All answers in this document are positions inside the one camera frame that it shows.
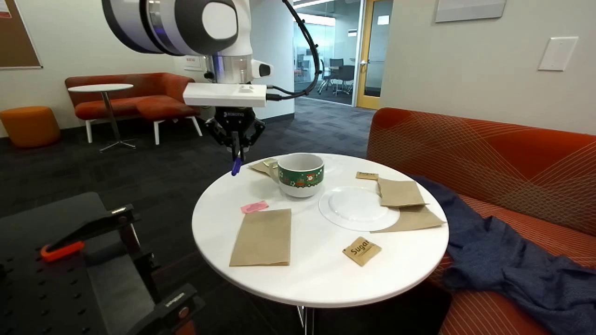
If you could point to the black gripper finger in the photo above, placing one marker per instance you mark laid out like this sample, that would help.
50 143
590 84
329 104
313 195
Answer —
251 134
218 132

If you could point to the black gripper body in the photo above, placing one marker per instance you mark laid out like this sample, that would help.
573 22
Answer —
234 119

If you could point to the blue and white marker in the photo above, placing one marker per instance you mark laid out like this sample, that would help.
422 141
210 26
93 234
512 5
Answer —
236 160

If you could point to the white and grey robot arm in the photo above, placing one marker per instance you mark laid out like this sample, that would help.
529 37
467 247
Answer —
216 28

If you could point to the brown napkin beside mug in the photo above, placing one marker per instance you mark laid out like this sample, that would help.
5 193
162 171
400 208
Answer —
266 166

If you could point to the white mug with green band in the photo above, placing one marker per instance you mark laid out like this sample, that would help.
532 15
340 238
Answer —
298 173

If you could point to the pink sweetener packet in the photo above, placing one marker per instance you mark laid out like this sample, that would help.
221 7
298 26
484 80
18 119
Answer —
253 206

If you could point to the orange bench sofa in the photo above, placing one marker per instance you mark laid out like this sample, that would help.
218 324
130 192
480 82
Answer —
150 95

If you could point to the large brown paper napkin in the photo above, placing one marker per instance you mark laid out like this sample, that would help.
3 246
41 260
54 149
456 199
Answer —
262 238

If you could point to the yellow sweetener packet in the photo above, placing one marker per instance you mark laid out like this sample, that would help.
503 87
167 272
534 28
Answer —
363 175

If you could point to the small round white table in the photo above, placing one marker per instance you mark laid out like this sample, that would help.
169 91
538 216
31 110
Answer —
104 89

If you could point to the small folded brown napkin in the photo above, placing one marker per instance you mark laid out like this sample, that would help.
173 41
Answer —
398 193

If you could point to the brown sugar packet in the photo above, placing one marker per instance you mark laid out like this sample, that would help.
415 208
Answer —
361 249

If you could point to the brown napkin under lid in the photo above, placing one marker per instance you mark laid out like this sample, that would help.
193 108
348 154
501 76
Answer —
413 218

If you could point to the orange round ottoman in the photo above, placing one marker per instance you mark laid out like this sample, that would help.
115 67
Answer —
29 126

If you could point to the brown cork board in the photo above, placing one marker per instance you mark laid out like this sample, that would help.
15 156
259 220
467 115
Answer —
15 45

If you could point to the blue cloth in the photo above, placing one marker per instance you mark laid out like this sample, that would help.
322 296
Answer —
486 253

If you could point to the orange patterned sofa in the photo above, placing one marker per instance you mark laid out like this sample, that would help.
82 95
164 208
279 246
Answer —
542 182

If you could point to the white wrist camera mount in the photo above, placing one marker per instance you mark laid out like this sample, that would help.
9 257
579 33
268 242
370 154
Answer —
236 95

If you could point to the white wall panel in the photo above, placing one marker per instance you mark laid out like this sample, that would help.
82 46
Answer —
557 52

